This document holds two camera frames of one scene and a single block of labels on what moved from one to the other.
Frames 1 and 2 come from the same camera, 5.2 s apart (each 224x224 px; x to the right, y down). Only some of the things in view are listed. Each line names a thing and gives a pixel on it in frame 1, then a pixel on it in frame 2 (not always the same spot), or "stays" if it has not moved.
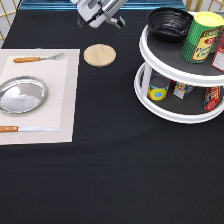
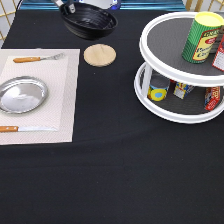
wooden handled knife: [4, 129] stays
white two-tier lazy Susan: [171, 89] stays
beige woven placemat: [58, 68] stays
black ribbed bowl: [170, 24] to [87, 22]
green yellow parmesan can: [201, 38] stays
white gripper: [95, 12] to [59, 3]
